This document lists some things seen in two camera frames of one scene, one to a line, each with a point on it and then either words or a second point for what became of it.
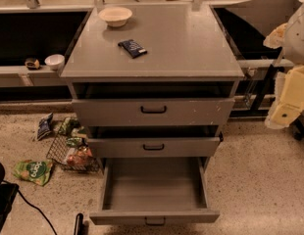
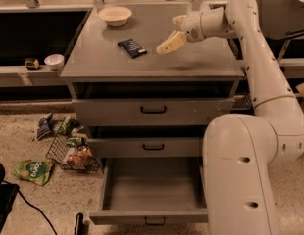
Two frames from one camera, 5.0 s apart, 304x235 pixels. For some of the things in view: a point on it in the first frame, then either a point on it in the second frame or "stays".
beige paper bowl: [116, 16] stays
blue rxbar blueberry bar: [132, 48] stays
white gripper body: [298, 39] to [192, 27]
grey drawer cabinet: [153, 94] stays
